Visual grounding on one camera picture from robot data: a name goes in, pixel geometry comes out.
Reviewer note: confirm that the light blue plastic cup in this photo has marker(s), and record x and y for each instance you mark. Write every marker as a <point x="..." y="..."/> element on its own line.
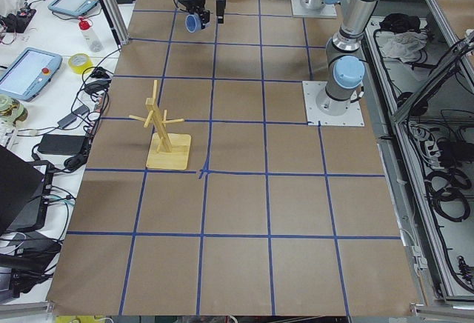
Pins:
<point x="193" y="23"/>

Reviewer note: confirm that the clear bottle with red cap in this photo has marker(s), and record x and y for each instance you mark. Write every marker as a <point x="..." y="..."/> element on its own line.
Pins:
<point x="89" y="35"/>

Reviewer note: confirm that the yellow tape roll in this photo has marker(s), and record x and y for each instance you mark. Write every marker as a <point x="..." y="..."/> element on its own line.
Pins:
<point x="80" y="63"/>

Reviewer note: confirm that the wooden mug tree stand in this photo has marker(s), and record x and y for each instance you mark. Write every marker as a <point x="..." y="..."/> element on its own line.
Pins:
<point x="167" y="151"/>

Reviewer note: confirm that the black power adapter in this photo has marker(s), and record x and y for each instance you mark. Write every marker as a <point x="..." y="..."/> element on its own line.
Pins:
<point x="67" y="120"/>

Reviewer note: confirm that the white crumpled cloth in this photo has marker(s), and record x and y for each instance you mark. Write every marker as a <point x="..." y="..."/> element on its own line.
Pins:
<point x="404" y="46"/>

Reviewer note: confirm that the near blue teach pendant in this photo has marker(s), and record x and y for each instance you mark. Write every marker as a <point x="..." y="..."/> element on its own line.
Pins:
<point x="29" y="73"/>

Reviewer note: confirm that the black power brick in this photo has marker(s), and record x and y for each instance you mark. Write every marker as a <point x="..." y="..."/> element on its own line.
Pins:
<point x="55" y="144"/>

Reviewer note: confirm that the black laptop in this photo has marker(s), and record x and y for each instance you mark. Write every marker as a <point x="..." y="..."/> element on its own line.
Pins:
<point x="25" y="186"/>

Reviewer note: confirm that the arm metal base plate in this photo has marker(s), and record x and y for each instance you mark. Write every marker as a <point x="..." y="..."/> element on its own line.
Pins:
<point x="313" y="9"/>
<point x="321" y="110"/>

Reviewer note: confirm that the aluminium frame post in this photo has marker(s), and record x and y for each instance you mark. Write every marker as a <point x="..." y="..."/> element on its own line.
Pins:
<point x="115" y="21"/>

